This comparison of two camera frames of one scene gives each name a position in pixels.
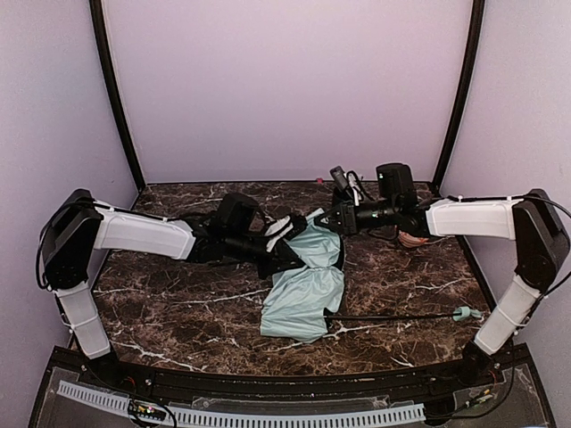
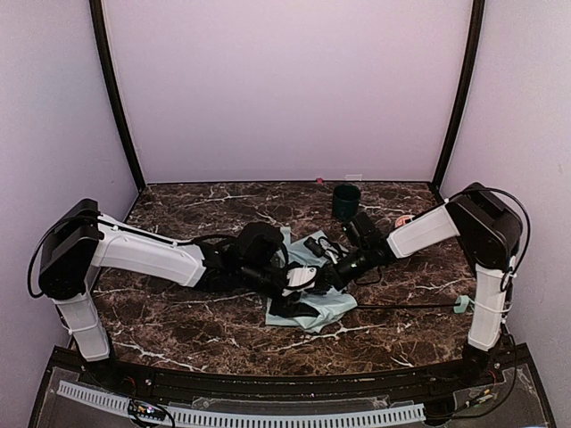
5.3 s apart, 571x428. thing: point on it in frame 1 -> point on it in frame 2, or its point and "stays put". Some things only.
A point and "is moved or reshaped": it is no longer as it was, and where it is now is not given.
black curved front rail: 300,387 stays put
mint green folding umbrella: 295,302 is moved or reshaped
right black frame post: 478,15 stays put
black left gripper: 282,251 -> 277,285
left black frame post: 111,95 stays put
